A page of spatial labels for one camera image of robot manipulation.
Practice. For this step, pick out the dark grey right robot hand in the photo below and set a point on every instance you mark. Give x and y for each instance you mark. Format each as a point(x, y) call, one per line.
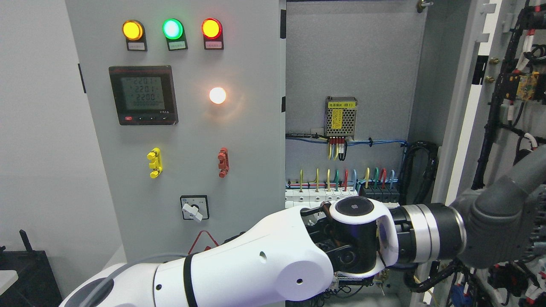
point(500, 221)

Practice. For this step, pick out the grey cabinet door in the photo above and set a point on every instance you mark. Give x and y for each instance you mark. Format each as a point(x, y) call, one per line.
point(247, 60)
point(526, 115)

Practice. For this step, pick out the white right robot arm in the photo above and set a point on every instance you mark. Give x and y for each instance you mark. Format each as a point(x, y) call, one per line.
point(291, 255)

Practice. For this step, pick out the black surge protector modules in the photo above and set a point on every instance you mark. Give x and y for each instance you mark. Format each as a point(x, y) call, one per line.
point(384, 195)

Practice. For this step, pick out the metal mesh power supply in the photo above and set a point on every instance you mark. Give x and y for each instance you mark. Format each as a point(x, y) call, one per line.
point(340, 116)

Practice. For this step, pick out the white socket breaker row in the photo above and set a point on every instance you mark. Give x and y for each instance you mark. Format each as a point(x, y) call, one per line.
point(313, 198)

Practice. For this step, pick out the red electric hazard warning sticker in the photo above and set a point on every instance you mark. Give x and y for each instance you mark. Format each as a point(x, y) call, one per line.
point(204, 241)

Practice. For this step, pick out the white glowing indicator light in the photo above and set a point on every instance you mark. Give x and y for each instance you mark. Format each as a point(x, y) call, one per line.
point(217, 95)

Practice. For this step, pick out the red indicator light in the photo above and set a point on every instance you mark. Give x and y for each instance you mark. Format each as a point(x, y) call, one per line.
point(211, 28)

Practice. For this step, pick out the black digital power meter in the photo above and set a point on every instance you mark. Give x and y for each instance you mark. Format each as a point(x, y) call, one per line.
point(144, 95)

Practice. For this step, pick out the green indicator light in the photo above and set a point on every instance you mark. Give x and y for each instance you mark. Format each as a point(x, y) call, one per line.
point(172, 29)

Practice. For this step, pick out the yellow indicator light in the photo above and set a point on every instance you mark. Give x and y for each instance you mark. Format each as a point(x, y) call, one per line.
point(133, 30)

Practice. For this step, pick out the black box at lower left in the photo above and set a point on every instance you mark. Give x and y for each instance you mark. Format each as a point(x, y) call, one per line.
point(35, 285)

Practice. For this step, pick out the red terminal post block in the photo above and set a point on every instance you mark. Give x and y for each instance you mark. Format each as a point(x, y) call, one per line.
point(223, 162)

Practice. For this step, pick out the white rotary selector switch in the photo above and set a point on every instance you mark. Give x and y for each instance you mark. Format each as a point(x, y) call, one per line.
point(195, 207)

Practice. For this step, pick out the yellow terminal post block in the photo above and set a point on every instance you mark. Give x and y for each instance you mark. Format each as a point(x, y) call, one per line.
point(155, 162)

